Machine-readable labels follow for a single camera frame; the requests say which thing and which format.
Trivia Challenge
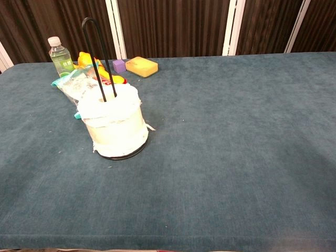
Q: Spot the yellow sponge block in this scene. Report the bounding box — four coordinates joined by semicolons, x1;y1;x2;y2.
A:
125;56;159;79

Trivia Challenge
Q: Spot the yellow rubber chicken toy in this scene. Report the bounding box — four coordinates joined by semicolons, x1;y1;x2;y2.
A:
73;51;128;85

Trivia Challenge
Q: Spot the purple cube block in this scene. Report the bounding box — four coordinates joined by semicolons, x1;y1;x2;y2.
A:
112;59;126;74

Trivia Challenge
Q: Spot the white partition frame post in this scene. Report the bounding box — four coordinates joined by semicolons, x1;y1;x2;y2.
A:
0;41;14;74
283;0;311;54
105;0;127;60
222;0;247;57

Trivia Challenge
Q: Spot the teal tablecloth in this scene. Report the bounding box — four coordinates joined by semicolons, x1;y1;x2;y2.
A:
0;51;336;251

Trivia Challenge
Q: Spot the white paper towel roll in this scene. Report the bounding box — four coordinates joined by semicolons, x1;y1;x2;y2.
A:
77;83;156;159

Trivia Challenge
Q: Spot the black wire towel holder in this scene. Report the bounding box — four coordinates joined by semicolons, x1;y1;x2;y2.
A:
81;17;149;161

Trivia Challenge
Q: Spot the clear plastic snack bag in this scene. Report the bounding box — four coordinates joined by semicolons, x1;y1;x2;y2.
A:
50;65;114;107

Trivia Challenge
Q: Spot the clear plastic water bottle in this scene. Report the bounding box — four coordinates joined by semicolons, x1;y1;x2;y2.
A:
47;36;76;78

